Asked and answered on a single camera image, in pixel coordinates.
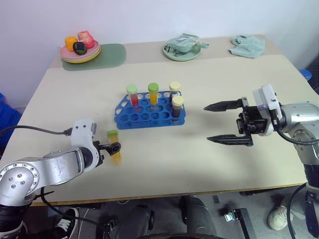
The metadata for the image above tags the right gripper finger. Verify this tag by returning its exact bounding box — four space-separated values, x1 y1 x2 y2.
203 97 249 113
206 133 254 148

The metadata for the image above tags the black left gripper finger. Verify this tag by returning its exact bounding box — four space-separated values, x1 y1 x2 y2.
108 141 122 157

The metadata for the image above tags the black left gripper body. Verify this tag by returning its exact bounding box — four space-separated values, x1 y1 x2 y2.
93 140 111 168

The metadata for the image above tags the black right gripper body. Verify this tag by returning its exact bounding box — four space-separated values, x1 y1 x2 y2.
236 105 267 136

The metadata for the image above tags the yellow test tube green cap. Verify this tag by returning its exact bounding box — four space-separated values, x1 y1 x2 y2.
107 129 123 166

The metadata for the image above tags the blue test tube rack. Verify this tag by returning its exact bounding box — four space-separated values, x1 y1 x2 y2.
114 90 187 130

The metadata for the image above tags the dark test tube yellow cap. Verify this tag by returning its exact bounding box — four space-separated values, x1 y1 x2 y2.
169 82 181 101
171 95 185 124

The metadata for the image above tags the red test tube green cap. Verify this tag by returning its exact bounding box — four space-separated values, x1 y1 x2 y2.
126 84 141 112

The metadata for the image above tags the orange test tube green cap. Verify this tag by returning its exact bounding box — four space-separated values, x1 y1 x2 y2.
147 82 160 111

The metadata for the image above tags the teal folded towel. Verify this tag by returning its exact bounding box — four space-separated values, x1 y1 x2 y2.
228 34 266 59

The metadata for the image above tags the mint green plate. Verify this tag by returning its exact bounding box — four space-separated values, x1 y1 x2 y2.
162 41 202 62

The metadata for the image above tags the blue round lid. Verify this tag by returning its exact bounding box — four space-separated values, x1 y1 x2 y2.
299 68 313 79

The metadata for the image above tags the mint green pouch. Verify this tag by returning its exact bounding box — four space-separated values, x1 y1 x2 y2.
164 32 210 54

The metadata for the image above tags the black sneaker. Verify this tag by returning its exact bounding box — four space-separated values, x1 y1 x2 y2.
50 207 80 239

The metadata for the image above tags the dark rounded shape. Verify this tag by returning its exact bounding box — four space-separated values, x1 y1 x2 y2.
180 195 220 238

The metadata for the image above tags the black metal stand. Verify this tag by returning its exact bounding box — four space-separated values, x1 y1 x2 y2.
218 207 253 239

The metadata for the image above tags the white sneaker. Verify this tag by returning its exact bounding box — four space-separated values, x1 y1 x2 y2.
267 196 308 231

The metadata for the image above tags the green placemat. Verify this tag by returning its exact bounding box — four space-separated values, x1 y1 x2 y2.
62 43 127 72

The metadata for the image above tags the yellow plate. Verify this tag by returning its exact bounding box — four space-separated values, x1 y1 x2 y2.
62 46 103 63

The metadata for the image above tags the pink plate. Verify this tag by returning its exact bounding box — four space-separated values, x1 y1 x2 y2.
59 40 101 61

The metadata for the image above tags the black and green toy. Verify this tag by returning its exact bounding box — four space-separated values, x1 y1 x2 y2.
72 41 87 55

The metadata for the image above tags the pink toy apple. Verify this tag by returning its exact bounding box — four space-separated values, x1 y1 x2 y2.
77 30 96 49

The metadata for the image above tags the orange toy pepper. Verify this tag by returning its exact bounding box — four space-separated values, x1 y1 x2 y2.
64 36 79 52

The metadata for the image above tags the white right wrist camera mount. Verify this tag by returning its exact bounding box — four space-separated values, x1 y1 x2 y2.
252 84 284 137

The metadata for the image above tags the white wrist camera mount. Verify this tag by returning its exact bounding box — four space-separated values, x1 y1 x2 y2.
252 84 284 137
70 119 104 170

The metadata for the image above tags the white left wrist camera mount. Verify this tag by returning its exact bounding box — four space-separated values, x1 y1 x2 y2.
70 119 104 170

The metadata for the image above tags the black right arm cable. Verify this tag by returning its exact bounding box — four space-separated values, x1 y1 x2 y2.
275 121 319 145

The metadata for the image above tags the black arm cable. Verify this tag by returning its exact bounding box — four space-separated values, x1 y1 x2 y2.
0 125 73 140
275 121 319 145

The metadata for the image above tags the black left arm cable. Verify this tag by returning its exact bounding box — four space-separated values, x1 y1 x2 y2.
0 125 73 140

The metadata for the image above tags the black loose cable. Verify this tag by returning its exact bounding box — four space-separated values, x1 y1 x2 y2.
40 186 98 226

